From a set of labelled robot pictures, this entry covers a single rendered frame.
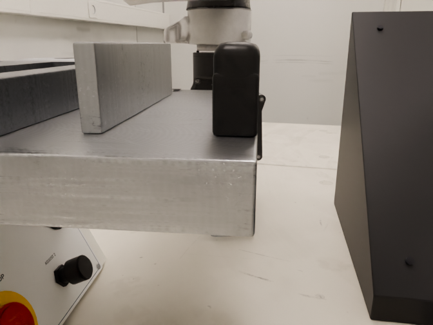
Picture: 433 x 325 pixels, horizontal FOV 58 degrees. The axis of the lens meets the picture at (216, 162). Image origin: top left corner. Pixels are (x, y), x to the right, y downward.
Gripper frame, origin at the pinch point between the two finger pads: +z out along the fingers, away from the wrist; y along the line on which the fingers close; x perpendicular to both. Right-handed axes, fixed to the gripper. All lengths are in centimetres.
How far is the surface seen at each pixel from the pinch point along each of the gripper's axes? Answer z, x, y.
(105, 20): -32, 145, -47
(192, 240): 4.8, -8.8, -4.0
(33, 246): -2.7, -23.1, -19.0
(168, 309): 4.8, -23.2, -6.4
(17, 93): -18.9, -38.4, -11.6
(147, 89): -18.4, -32.2, -6.4
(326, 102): 16, 198, 83
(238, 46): -21.1, -40.5, -1.5
